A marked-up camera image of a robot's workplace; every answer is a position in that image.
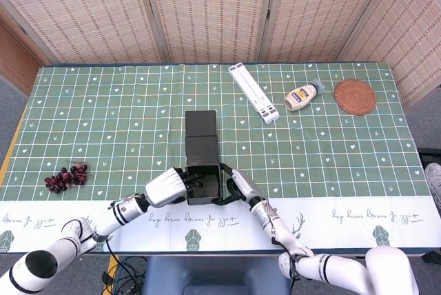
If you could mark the black flat object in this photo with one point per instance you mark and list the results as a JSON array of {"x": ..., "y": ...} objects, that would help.
[{"x": 430, "y": 155}]

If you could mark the grey sneaker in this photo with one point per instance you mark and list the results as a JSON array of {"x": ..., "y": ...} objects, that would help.
[{"x": 435, "y": 178}]

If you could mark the green grid deer tablecloth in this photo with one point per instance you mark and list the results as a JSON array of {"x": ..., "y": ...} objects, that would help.
[{"x": 103, "y": 119}]

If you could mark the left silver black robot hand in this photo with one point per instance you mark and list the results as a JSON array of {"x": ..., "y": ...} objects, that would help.
[{"x": 163, "y": 188}]

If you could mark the dark red grape bunch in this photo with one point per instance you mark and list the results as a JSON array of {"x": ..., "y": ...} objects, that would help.
[{"x": 62, "y": 179}]

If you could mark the black folding cardboard box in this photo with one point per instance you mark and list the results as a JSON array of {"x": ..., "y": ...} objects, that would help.
[{"x": 201, "y": 147}]

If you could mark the round brown woven coaster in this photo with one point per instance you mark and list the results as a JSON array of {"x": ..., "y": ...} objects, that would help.
[{"x": 355, "y": 96}]

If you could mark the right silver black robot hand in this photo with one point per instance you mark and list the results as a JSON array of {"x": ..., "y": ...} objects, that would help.
[{"x": 246, "y": 186}]

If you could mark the mayonnaise squeeze bottle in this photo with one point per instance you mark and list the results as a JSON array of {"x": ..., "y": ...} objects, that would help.
[{"x": 299, "y": 98}]

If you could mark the white folding stand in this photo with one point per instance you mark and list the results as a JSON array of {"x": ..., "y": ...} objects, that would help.
[{"x": 253, "y": 93}]

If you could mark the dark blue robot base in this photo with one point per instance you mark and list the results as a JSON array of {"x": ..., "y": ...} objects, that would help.
[{"x": 217, "y": 274}]

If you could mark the bamboo folding screen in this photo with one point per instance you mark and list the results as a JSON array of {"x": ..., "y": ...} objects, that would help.
[{"x": 206, "y": 9}]

